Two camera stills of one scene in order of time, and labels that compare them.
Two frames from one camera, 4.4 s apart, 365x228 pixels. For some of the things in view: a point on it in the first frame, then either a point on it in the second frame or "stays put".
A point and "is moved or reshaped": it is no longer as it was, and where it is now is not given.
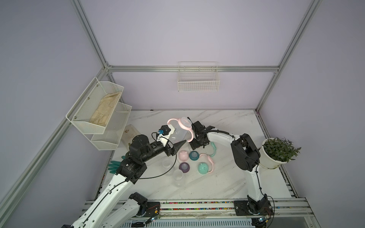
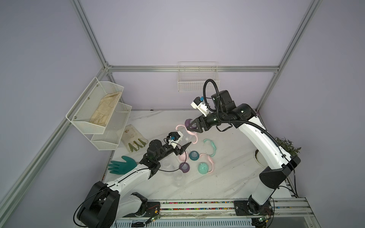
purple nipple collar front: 185,167 stays put
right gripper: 194,145 to 202,119
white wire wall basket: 198,76 stays put
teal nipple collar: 194,155 stays put
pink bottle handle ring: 188,128 is moved or reshaped
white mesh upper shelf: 81,112 stays put
